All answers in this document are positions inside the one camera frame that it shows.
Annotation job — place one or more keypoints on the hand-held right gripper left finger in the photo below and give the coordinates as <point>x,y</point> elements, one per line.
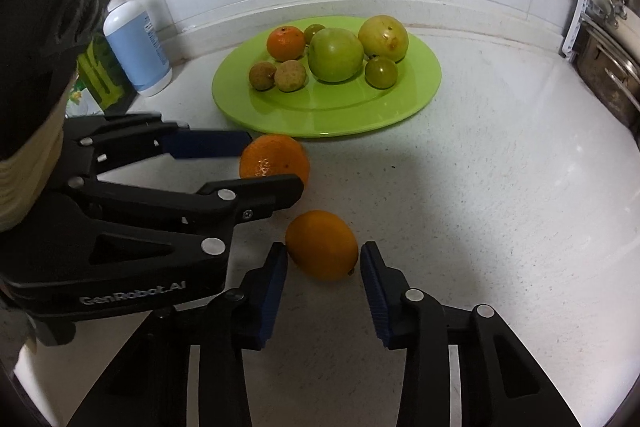
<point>274,292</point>

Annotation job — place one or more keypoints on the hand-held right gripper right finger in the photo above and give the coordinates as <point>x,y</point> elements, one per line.
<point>374,292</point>

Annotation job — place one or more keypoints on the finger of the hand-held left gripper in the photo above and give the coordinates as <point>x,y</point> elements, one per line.
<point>210,144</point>
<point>270,194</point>

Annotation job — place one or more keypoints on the small tan longan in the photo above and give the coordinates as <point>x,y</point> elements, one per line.
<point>262,76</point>

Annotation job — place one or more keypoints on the brown round fruit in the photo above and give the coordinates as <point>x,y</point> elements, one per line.
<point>290,75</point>

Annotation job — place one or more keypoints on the green plate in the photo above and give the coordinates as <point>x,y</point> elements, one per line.
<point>340,112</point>

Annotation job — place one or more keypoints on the green apple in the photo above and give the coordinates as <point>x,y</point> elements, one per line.
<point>335,54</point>

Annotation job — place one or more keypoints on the small green round fruit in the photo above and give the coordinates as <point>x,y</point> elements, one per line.
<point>381,72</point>
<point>316,32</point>

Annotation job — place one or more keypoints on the white blue pump bottle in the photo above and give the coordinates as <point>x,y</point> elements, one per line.
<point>137,52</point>

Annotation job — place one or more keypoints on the small mandarin orange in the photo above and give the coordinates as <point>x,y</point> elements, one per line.
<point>285,43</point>

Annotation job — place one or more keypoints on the green dish soap bottle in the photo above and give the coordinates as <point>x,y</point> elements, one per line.
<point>97,72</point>

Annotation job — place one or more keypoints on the yellow-green round fruit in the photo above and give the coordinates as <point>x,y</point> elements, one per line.
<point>383,38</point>

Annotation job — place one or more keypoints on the metal pot rack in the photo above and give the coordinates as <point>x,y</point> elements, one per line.
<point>575,27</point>

